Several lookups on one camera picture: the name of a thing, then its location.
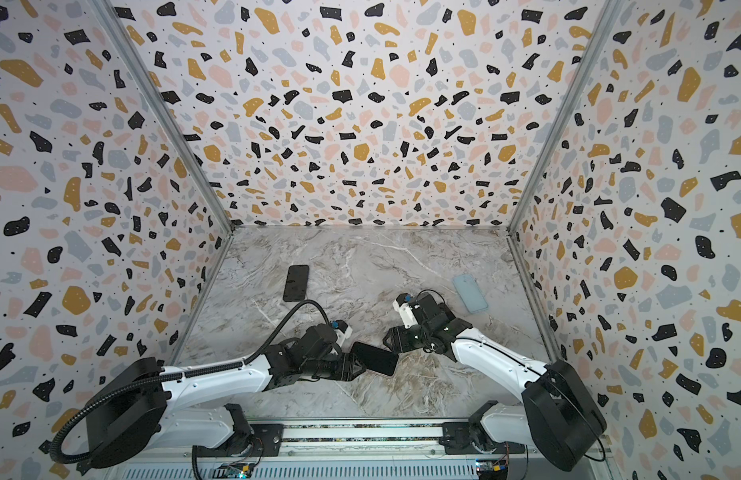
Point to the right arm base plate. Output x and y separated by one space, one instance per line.
463 438

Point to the right corner aluminium post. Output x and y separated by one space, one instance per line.
602 28

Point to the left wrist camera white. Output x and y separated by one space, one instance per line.
343 332

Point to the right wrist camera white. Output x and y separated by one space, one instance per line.
402 305

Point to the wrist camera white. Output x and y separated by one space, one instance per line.
402 305
343 332

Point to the light blue phone case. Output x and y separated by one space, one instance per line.
470 293

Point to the black phone case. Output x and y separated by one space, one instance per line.
296 283

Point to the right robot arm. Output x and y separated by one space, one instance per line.
556 414

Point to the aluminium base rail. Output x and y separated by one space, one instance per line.
359 449

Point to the left green circuit board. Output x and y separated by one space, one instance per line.
234 471

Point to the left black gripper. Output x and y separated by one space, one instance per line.
345 369

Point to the left corner aluminium post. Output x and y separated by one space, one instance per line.
106 15

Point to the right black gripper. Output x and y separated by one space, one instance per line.
404 339

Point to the corner aluminium post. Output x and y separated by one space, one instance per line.
106 15
602 28

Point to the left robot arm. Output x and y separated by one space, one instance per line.
148 407

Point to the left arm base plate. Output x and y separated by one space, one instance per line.
263 441

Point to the right circuit board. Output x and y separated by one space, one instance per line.
492 470

